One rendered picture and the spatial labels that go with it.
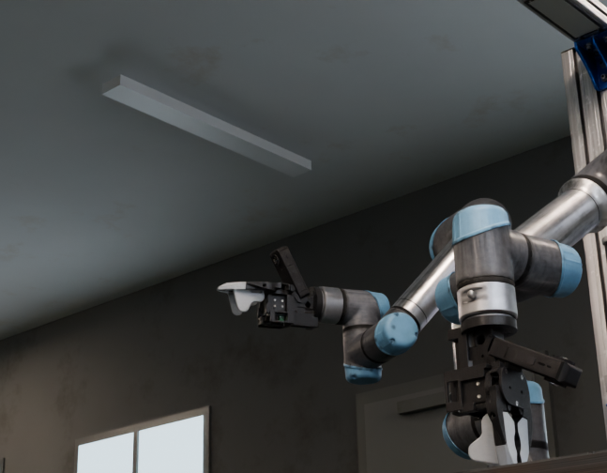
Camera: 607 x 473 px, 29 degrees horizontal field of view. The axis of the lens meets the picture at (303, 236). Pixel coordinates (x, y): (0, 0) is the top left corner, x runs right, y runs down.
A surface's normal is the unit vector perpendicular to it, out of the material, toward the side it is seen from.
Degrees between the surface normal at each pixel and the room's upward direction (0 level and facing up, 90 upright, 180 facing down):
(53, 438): 90
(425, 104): 180
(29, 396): 90
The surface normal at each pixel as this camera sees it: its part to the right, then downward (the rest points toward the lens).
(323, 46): 0.02, 0.93
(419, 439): -0.67, -0.26
